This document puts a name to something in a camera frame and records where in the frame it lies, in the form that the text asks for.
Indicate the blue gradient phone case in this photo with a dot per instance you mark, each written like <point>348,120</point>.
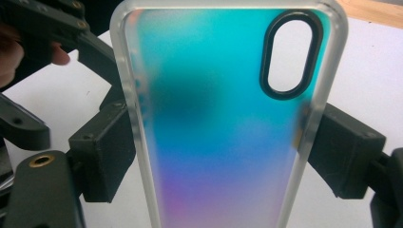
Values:
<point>221,142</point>

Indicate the wooden table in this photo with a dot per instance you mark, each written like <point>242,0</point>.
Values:
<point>380,12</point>

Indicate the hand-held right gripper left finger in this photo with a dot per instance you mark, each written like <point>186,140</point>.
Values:
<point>101,152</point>

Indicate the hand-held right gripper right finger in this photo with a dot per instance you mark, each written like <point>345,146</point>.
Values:
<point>345,152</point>

